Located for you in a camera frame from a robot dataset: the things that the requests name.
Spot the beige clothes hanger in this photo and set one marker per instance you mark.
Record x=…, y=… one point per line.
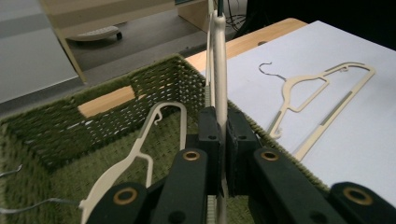
x=109, y=177
x=288, y=93
x=220, y=62
x=11, y=172

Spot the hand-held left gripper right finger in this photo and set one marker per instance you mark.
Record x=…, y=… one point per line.
x=274, y=186

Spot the black curtain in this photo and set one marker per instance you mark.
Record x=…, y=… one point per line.
x=327, y=15

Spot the green woven basket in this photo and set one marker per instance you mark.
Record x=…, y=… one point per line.
x=62, y=130

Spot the low wheeled dolly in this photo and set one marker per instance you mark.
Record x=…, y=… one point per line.
x=93, y=33

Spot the white table sheet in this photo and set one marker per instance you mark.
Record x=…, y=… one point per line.
x=358, y=140

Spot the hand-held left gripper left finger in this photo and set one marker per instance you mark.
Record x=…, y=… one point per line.
x=186, y=186

